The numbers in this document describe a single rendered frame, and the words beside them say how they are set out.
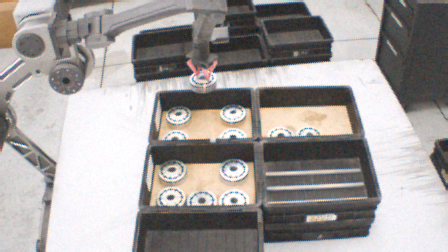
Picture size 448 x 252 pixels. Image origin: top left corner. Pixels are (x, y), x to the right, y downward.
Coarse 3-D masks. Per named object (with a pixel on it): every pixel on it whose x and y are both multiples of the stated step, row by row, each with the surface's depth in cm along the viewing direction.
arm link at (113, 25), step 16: (160, 0) 122; (176, 0) 119; (192, 0) 116; (208, 0) 119; (224, 0) 123; (96, 16) 134; (112, 16) 131; (128, 16) 127; (144, 16) 125; (160, 16) 124; (208, 16) 126; (112, 32) 132; (96, 48) 140
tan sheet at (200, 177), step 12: (156, 168) 178; (192, 168) 177; (204, 168) 177; (216, 168) 177; (252, 168) 176; (156, 180) 174; (192, 180) 173; (204, 180) 173; (216, 180) 173; (252, 180) 172; (156, 192) 170; (192, 192) 169; (216, 192) 169; (252, 192) 168; (156, 204) 166
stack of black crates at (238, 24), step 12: (228, 0) 327; (240, 0) 328; (252, 0) 315; (228, 12) 325; (240, 12) 304; (252, 12) 304; (216, 24) 308; (228, 24) 308; (240, 24) 310; (252, 24) 311
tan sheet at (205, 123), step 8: (192, 112) 200; (200, 112) 199; (208, 112) 199; (216, 112) 199; (248, 112) 198; (192, 120) 196; (200, 120) 196; (208, 120) 196; (216, 120) 195; (248, 120) 195; (168, 128) 193; (184, 128) 193; (192, 128) 193; (200, 128) 192; (208, 128) 192; (216, 128) 192; (224, 128) 192; (232, 128) 192; (240, 128) 191; (248, 128) 191; (160, 136) 190; (192, 136) 189; (200, 136) 189; (208, 136) 189; (216, 136) 189; (248, 136) 188
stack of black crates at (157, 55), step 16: (160, 32) 292; (176, 32) 293; (144, 48) 297; (160, 48) 296; (176, 48) 295; (192, 48) 294; (144, 64) 274; (160, 64) 275; (176, 64) 277; (144, 80) 282
